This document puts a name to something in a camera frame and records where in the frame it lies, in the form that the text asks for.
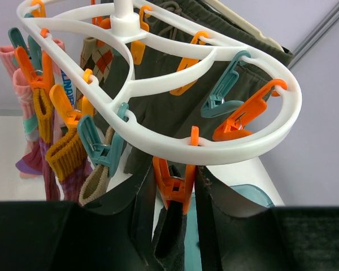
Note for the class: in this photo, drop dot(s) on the white round clip hanger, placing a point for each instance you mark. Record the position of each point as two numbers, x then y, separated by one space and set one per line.
161 78

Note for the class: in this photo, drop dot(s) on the maroon striped sock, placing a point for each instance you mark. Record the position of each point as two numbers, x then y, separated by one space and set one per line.
69 161
45 116

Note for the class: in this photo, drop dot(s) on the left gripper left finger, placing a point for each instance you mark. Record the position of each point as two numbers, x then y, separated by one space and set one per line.
121 225

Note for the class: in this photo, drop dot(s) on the orange peg on sock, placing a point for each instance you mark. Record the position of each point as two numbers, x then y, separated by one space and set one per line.
36 66

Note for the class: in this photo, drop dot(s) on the beige clothes hanger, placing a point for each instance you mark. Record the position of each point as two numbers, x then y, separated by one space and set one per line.
242 23

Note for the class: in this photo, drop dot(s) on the orange empty clothes peg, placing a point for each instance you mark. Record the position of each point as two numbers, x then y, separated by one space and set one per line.
234 126

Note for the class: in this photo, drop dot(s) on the yellow-orange clothes peg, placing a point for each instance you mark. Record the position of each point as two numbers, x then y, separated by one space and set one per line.
62 97

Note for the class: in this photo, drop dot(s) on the brown argyle sock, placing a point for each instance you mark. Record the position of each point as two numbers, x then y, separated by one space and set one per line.
95 185
97 58

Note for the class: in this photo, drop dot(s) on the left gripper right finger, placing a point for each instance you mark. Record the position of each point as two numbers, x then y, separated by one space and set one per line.
231 236

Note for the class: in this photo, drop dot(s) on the pink patterned sock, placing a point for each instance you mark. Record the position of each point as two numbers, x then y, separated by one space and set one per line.
30 165
7 57

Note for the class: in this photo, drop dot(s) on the teal empty clothes peg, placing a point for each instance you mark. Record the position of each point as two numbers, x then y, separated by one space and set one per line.
215 104

